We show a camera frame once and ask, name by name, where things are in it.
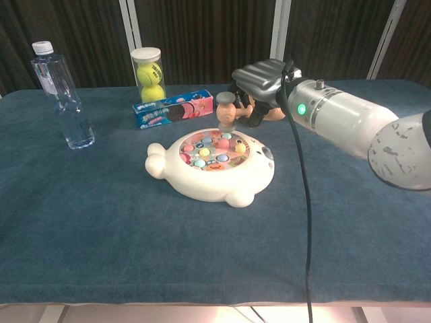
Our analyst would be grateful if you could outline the yellow tennis ball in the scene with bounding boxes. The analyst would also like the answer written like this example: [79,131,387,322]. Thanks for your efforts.
[136,61,164,87]
[140,84,167,104]

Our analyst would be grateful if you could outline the clear plastic water bottle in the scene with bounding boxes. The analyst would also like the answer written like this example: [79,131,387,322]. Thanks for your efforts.
[30,40,96,150]

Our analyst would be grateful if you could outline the blue pink cookie box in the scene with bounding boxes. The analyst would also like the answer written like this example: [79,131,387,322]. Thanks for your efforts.
[132,89,215,131]

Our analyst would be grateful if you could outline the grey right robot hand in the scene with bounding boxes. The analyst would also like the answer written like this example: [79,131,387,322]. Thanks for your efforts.
[231,59,302,129]

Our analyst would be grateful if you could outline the white frame post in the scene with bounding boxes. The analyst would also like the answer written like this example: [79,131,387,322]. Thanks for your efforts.
[269,0,292,61]
[366,0,409,81]
[118,0,142,52]

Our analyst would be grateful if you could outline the white whack-a-mole toy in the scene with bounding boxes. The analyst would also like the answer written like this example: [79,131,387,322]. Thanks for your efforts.
[144,127,276,208]

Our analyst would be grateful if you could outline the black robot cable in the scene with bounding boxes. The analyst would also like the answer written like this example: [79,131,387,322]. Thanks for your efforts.
[279,60,316,323]

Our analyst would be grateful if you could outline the clear tennis ball tube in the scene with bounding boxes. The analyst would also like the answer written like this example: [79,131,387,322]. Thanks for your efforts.
[130,47,168,104]

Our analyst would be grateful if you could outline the toy hammer with grey heads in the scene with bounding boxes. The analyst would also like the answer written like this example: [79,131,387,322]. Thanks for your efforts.
[215,91,287,133]

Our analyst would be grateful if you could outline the blue table cloth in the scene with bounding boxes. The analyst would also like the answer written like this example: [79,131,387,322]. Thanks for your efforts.
[0,79,431,306]

